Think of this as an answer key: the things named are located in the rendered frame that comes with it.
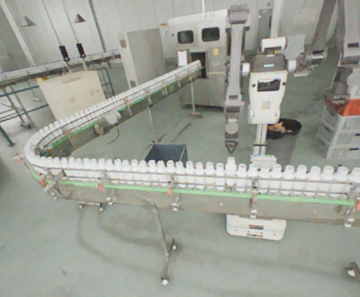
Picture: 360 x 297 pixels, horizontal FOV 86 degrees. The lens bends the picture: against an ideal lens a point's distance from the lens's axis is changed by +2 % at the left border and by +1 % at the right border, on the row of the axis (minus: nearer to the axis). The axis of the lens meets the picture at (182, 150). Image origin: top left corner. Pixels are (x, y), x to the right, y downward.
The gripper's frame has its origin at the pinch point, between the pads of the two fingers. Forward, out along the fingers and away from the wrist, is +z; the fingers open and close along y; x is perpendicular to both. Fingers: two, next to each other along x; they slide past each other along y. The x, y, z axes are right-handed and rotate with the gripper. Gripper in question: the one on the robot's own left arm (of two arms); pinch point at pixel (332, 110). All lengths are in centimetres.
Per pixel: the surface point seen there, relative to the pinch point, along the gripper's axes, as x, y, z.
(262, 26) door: -114, 1180, 1
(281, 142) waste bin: -15, 123, 91
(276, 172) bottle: 24.3, -16.2, 26.3
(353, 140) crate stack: -112, 161, 110
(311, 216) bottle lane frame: 4, -20, 53
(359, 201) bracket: -9.1, -26.5, 32.5
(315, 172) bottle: 6.9, -16.8, 24.9
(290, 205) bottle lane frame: 15, -20, 46
